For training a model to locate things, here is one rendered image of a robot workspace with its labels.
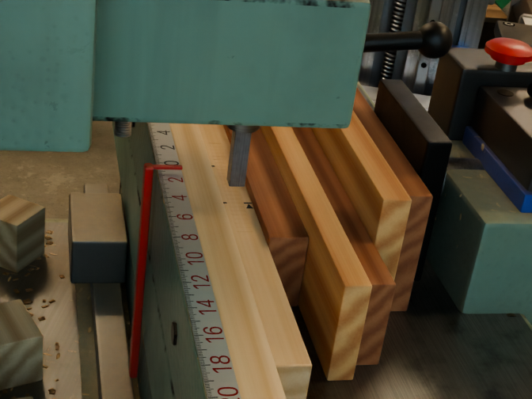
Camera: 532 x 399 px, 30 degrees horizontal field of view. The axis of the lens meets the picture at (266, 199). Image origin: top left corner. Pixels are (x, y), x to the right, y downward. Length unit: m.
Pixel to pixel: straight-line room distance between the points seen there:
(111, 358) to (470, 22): 0.93
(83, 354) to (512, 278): 0.28
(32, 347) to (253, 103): 0.22
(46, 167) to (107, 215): 1.92
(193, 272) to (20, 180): 2.12
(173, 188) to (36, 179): 2.05
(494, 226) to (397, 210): 0.06
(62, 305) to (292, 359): 0.29
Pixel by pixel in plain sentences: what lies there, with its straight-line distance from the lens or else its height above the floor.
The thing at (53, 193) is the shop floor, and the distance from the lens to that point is 2.51.
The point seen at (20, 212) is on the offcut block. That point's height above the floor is 0.84.
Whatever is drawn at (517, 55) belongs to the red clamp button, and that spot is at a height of 1.02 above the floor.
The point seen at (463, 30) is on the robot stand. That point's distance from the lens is 1.45.
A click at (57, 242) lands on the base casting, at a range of 0.78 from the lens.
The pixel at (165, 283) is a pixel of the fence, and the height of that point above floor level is 0.93.
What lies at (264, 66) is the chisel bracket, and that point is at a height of 1.03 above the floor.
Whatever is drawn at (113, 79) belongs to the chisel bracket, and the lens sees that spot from 0.49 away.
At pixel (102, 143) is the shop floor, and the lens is 2.77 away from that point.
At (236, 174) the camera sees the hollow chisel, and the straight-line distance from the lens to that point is 0.55.
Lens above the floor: 1.21
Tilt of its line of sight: 28 degrees down
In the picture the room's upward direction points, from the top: 8 degrees clockwise
